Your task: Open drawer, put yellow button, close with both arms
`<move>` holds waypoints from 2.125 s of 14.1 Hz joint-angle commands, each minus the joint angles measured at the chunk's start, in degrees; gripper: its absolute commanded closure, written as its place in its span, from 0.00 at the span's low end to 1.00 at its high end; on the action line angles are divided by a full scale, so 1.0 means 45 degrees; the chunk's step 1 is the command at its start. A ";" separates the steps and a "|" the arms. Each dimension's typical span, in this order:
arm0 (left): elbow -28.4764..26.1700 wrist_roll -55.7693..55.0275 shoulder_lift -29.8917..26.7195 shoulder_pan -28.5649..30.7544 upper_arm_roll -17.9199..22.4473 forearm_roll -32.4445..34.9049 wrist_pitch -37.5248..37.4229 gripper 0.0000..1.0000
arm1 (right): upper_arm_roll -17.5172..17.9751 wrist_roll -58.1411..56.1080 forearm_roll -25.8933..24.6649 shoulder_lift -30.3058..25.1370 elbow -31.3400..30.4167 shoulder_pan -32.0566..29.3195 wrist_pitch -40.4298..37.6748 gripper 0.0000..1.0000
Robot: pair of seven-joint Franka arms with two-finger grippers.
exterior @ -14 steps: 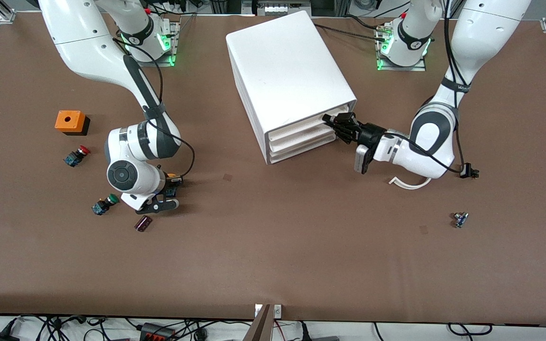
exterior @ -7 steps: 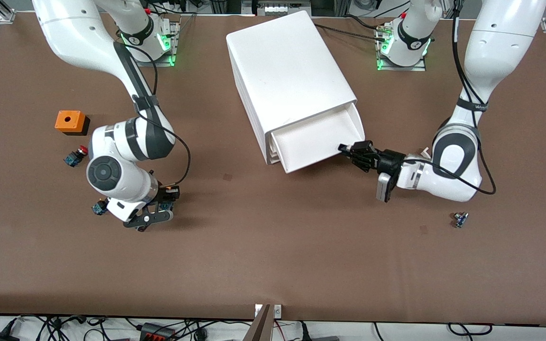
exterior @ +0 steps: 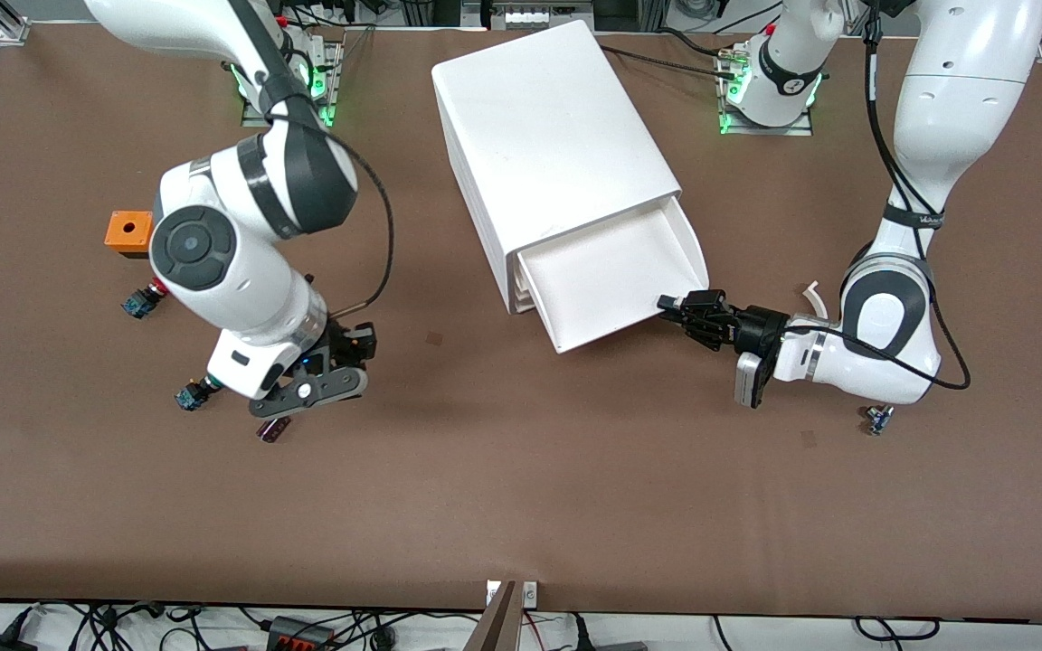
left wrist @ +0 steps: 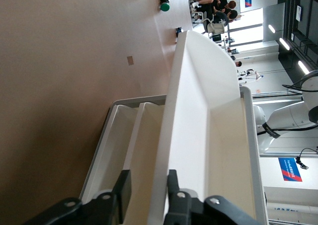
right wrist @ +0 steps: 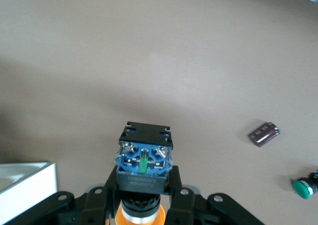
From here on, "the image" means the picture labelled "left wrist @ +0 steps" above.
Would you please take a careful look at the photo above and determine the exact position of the red push button blue base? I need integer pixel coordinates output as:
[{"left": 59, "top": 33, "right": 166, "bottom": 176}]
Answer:
[{"left": 175, "top": 26, "right": 184, "bottom": 43}]

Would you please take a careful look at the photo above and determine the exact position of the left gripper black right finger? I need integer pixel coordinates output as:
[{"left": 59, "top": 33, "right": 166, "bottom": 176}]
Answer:
[{"left": 163, "top": 169, "right": 264, "bottom": 225}]

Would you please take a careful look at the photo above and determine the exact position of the green push button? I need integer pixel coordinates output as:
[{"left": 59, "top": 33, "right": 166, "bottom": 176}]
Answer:
[{"left": 159, "top": 0, "right": 171, "bottom": 12}]

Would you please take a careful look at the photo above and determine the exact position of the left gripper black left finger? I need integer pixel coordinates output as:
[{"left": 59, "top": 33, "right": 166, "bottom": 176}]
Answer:
[{"left": 22, "top": 169, "right": 132, "bottom": 225}]

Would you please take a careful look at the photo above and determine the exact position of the white office chair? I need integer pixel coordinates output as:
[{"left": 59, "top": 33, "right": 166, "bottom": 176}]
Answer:
[{"left": 203, "top": 18, "right": 226, "bottom": 35}]

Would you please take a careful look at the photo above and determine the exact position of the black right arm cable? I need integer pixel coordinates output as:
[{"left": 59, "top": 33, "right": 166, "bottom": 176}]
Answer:
[{"left": 282, "top": 82, "right": 318, "bottom": 94}]

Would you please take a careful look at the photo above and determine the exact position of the seated person black shirt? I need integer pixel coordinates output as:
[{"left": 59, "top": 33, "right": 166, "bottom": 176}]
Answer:
[
  {"left": 188, "top": 0, "right": 229, "bottom": 13},
  {"left": 192, "top": 7, "right": 239, "bottom": 34}
]

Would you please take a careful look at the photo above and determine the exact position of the black camera on stand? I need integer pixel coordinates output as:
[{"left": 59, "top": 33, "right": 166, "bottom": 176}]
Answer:
[{"left": 295, "top": 148, "right": 318, "bottom": 170}]

